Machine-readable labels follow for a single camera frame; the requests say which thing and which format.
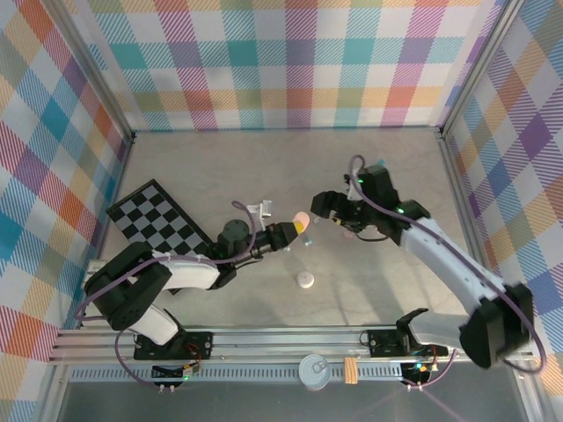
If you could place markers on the aluminium side rail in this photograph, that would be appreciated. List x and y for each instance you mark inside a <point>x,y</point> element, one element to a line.
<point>116,184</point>
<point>455,176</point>

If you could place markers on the silver tin can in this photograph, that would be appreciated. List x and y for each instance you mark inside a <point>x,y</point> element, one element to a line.
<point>314,371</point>

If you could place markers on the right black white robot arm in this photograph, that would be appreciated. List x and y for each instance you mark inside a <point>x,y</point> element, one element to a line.
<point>440,250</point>

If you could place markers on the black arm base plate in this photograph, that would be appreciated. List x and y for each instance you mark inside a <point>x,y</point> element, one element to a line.
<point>198,345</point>
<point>382,343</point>

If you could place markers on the cork block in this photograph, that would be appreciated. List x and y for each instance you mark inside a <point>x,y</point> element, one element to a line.
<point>350,370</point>

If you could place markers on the pink earbud case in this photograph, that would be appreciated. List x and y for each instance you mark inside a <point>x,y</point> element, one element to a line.
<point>301,218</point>

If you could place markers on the small control board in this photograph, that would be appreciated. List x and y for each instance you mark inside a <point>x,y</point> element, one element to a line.
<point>176,373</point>
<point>418,369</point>

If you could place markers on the aluminium front rail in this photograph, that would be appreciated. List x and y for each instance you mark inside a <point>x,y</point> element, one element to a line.
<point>286,340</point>

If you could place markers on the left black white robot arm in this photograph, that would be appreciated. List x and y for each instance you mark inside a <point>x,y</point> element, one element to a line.
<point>189,274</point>

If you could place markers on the black grey checkerboard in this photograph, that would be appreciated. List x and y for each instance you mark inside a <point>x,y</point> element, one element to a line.
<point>145,206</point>

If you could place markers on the white round earbud case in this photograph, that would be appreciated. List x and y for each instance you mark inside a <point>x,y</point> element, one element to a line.
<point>305,281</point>

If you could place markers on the aluminium corner post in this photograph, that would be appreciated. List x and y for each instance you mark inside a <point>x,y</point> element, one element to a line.
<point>479,66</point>
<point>94,66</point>

